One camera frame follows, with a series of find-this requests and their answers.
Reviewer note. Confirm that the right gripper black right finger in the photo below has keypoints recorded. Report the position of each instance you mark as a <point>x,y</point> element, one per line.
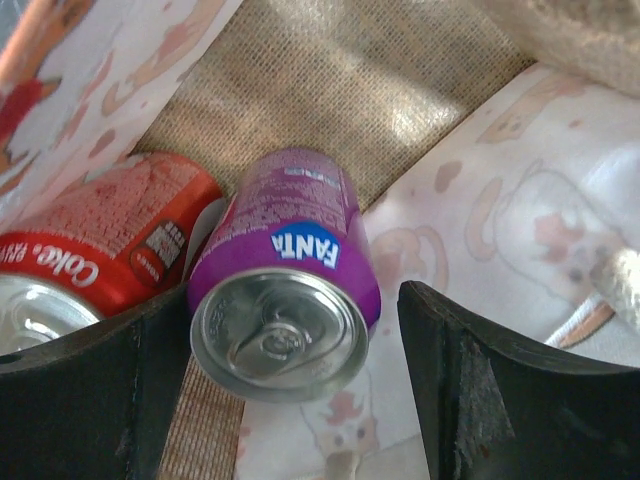
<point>494,404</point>

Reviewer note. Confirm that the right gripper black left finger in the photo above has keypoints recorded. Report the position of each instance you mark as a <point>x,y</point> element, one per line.
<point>97,403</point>

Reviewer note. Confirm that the patterned canvas tote bag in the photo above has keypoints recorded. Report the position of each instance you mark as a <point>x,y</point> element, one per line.
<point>494,146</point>

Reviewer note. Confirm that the purple can front left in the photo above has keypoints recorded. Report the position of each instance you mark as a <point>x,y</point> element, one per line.
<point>104,247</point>

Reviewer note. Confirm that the purple can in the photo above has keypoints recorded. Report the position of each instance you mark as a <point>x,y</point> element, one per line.
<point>284,296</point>
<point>104,247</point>

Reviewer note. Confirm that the purple can front right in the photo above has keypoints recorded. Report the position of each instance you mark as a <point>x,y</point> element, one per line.
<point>284,296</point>

